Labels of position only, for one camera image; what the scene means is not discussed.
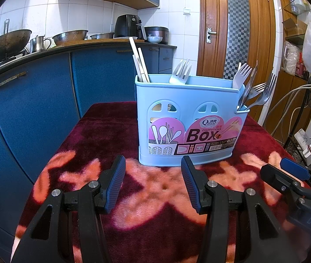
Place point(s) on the black air fryer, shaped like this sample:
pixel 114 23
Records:
pixel 128 26

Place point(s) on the light blue utensil holder box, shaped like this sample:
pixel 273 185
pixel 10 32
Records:
pixel 172 96

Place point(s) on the clear plastic bag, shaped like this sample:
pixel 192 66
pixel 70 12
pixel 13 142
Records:
pixel 291 57

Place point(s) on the blue kitchen base cabinets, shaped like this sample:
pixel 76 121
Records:
pixel 35 101

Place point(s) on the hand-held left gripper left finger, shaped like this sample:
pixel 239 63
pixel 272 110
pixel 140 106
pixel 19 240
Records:
pixel 115 183

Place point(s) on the wooden door with glass panel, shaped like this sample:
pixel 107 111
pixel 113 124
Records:
pixel 213 5

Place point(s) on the steel fork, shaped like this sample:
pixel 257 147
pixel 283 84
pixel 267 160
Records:
pixel 269 87
pixel 256 89

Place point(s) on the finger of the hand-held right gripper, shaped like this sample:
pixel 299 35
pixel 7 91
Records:
pixel 274 178
pixel 295 167

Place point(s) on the wooden chopstick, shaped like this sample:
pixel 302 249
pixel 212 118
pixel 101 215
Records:
pixel 136 52
pixel 137 65
pixel 143 60

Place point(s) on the dark rice cooker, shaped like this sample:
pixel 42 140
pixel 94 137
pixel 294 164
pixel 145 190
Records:
pixel 157 32

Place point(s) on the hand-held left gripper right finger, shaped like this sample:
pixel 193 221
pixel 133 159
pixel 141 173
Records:
pixel 192 183

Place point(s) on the steel basin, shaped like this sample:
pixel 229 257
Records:
pixel 102 35

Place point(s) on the white power strip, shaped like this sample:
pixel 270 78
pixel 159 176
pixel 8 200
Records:
pixel 307 145

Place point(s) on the white wall switch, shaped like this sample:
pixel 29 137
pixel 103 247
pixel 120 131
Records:
pixel 187 11

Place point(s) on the cardboard box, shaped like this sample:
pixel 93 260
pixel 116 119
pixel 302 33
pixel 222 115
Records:
pixel 292 26

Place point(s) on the dark wok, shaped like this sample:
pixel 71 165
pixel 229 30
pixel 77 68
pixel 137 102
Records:
pixel 6 45

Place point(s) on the wooden shelf unit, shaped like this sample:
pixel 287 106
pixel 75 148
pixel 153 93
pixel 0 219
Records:
pixel 289 87

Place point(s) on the red floral plush blanket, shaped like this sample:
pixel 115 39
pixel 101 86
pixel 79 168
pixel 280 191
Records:
pixel 103 131

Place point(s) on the white bowl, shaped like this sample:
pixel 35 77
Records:
pixel 154 39

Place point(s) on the white jar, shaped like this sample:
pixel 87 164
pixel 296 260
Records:
pixel 296 2

